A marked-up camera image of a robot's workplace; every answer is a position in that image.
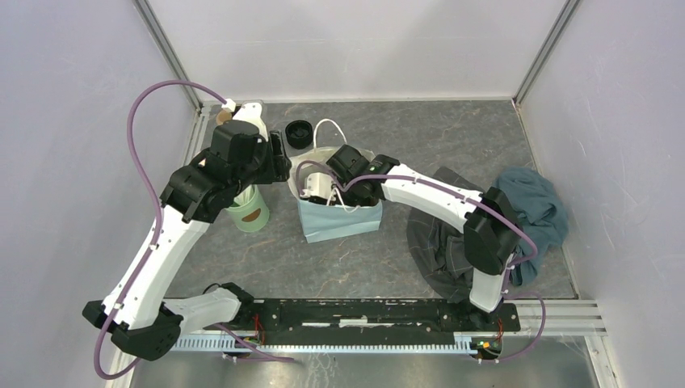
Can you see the green cup holder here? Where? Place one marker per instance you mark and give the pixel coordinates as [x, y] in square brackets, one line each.
[249, 211]

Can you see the stack of black lids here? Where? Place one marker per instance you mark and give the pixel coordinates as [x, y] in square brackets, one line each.
[299, 134]

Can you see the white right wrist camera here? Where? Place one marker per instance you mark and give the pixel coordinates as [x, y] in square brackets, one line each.
[320, 189]

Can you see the brown pulp cup carriers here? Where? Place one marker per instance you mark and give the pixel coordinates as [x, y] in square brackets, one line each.
[223, 116]

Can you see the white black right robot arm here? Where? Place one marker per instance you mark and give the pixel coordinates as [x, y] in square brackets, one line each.
[486, 220]

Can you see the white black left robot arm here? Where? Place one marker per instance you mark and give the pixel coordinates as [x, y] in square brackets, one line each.
[141, 321]

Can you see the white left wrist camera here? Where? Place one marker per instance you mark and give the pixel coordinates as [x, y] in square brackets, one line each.
[250, 112]

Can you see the white slotted cable duct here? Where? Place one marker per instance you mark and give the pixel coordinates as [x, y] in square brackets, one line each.
[219, 341]

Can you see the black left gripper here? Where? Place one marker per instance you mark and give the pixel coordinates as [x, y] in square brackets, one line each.
[279, 166]

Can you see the dark grey checked cloth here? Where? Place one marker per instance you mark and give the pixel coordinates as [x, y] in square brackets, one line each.
[438, 251]

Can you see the teal blue cloth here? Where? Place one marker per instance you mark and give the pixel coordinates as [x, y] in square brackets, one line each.
[541, 214]

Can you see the light blue paper bag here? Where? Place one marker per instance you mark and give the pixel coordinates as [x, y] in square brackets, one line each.
[321, 222]

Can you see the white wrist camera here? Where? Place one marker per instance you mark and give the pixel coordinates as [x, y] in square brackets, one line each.
[250, 112]
[320, 189]

